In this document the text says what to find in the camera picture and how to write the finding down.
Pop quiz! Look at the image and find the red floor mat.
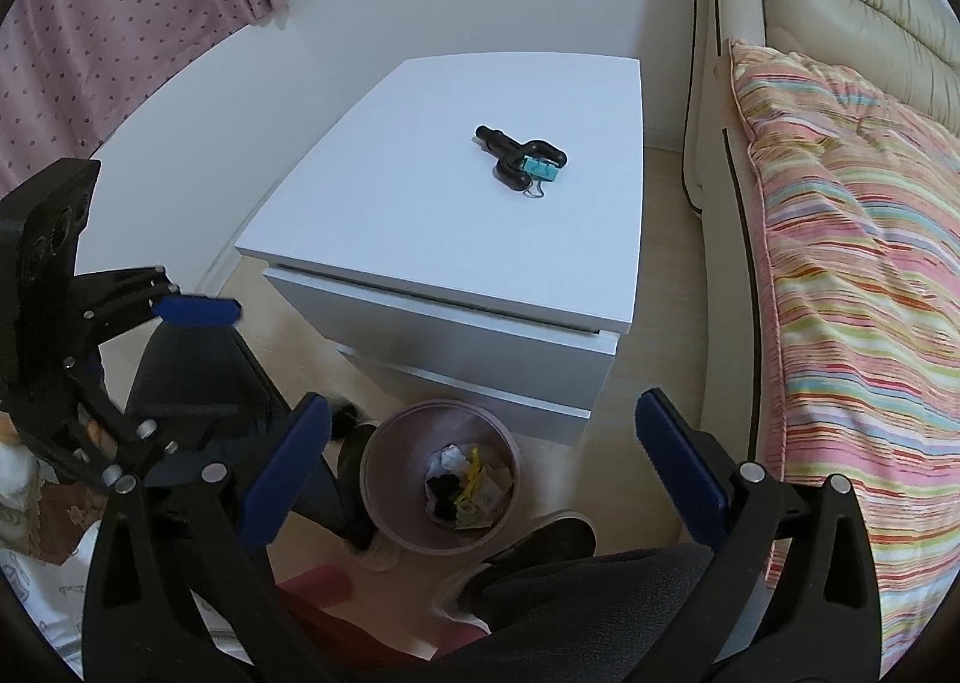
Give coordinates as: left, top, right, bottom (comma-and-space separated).
274, 563, 492, 673

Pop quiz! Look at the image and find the pink dotted curtain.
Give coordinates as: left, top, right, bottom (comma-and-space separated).
0, 0, 291, 188

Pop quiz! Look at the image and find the pink round waste bin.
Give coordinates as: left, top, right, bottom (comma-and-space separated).
360, 400, 523, 555

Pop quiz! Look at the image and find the black cloth sock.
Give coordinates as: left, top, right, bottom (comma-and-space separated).
425, 473, 466, 523

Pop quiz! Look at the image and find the beige leather bed headboard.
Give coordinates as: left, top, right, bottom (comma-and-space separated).
679, 0, 960, 234

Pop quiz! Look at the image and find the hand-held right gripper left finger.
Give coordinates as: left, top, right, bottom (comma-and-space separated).
79, 394, 335, 683

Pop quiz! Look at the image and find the white printed cloth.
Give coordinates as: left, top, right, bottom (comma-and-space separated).
0, 548, 92, 658

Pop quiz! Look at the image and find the person's right leg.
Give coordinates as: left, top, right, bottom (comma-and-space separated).
450, 516, 722, 683

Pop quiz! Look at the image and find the yellow plastic scrap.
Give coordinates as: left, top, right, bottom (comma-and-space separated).
454, 450, 490, 513

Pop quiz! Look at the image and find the striped pastel quilt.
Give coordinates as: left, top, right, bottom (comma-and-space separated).
726, 38, 960, 663

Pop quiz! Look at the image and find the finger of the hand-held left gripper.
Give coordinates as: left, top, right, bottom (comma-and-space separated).
67, 265, 242, 363
0, 353, 185, 497

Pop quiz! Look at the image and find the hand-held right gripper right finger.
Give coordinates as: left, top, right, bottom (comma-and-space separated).
634, 387, 882, 683

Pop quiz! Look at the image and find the teal binder clip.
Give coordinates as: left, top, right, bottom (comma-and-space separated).
521, 156, 560, 199

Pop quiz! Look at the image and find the white nightstand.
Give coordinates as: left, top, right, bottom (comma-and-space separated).
234, 53, 646, 448

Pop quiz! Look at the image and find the white nightstand drawer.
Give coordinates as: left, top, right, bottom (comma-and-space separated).
262, 267, 620, 418
336, 345, 595, 448

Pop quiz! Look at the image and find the beige cardboard box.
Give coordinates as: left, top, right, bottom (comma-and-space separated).
476, 464, 516, 528

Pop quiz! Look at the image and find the brown patterned cloth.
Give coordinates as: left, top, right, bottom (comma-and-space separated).
28, 479, 102, 565

